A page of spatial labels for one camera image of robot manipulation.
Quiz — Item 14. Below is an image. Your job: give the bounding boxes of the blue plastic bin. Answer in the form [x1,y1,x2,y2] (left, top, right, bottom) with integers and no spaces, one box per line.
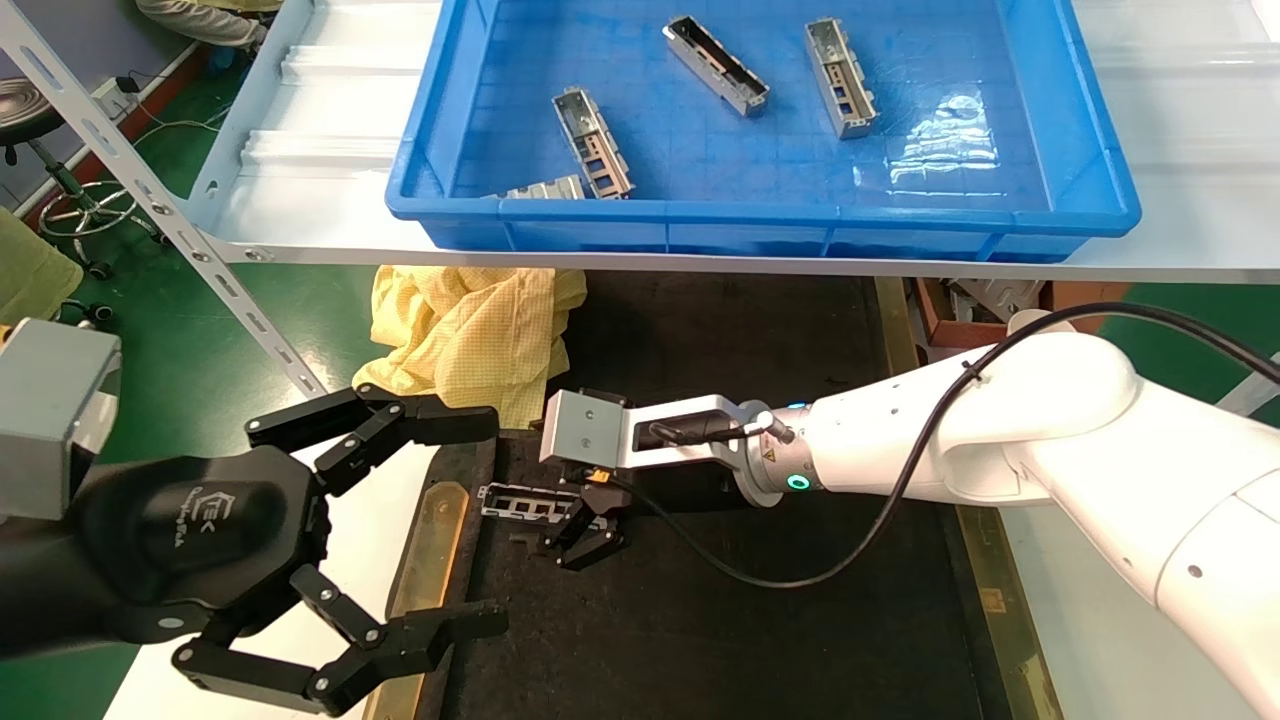
[388,0,1144,263]

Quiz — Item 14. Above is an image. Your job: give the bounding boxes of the yellow-green fabric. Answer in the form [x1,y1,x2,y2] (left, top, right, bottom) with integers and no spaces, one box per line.
[0,212,87,326]

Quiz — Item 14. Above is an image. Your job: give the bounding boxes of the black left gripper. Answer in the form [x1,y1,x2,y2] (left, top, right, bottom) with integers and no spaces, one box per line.
[62,445,509,717]

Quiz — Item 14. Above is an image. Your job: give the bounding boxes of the black foam mat brass edge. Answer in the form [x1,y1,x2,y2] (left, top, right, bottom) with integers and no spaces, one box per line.
[540,270,936,446]

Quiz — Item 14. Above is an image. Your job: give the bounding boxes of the grey metal housing part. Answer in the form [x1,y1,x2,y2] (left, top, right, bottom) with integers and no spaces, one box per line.
[551,87,636,199]
[662,15,771,116]
[487,175,589,201]
[478,483,586,527]
[804,17,881,139]

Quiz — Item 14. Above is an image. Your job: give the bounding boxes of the black foam container tray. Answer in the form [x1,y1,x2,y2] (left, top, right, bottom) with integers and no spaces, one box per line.
[365,430,1066,720]

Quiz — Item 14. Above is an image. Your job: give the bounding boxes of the grey parts in cardboard box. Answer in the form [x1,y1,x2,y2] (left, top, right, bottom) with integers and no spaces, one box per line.
[948,280,1043,323]

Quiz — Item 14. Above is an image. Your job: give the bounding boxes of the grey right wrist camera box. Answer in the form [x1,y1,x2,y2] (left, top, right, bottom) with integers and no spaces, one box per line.
[540,388,761,471]

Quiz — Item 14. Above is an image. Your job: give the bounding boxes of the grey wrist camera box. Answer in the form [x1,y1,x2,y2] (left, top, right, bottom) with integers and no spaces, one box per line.
[540,388,761,471]
[0,320,121,521]

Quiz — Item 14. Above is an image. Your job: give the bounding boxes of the white slotted metal post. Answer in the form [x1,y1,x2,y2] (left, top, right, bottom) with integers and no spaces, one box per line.
[0,0,331,398]

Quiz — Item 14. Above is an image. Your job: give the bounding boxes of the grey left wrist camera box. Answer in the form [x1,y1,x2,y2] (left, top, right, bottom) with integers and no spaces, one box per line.
[0,320,121,521]

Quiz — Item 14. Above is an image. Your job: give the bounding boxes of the white power strip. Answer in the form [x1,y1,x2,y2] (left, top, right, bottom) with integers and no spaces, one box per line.
[92,75,141,121]

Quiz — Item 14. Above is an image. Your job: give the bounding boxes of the black round stool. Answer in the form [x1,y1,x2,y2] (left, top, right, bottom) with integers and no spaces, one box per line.
[0,78,169,281]

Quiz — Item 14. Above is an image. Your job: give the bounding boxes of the yellow checked cloth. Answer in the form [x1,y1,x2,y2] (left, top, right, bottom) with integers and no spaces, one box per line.
[350,265,589,431]

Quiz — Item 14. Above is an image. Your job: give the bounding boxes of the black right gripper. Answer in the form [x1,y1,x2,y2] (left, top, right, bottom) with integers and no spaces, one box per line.
[247,385,631,571]

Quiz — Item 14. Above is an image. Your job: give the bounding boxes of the brown cardboard box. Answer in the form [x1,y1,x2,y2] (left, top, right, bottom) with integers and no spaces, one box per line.
[912,278,1133,349]

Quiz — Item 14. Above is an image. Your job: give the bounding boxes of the person in beige clothes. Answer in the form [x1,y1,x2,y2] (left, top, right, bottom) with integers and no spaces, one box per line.
[135,0,286,51]

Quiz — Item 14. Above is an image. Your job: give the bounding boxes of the white metal frame bar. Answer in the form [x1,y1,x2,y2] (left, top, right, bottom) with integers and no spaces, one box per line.
[1215,375,1280,421]

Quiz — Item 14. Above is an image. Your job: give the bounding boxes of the red white paper cup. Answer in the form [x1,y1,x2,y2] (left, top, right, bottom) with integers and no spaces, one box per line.
[1008,308,1077,337]

